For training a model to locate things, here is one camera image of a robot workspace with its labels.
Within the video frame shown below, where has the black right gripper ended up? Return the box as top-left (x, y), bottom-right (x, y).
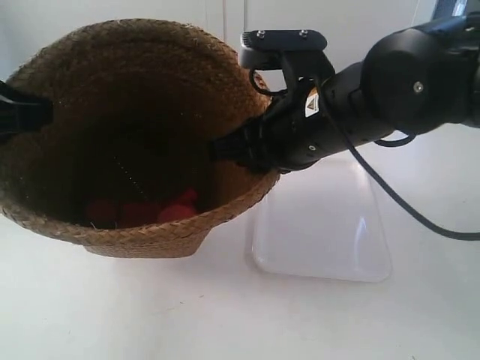
top-left (208, 79), bottom-right (348, 173)

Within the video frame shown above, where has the brown woven wicker basket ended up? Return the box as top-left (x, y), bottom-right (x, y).
top-left (1, 19), bottom-right (279, 258)

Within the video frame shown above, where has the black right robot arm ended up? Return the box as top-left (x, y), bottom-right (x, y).
top-left (208, 13), bottom-right (479, 172)

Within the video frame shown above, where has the dark red round object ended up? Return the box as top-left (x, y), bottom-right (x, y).
top-left (174, 187), bottom-right (198, 208)

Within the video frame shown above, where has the red cylinder one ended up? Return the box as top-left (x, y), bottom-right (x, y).
top-left (157, 203), bottom-right (197, 223)

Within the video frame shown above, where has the white rectangular plastic tray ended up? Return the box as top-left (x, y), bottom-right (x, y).
top-left (250, 159), bottom-right (392, 283)

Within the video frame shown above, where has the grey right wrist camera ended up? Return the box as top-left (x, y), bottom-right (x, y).
top-left (238, 29), bottom-right (335, 96)

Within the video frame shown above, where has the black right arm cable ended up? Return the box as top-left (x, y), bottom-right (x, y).
top-left (250, 67), bottom-right (480, 241)

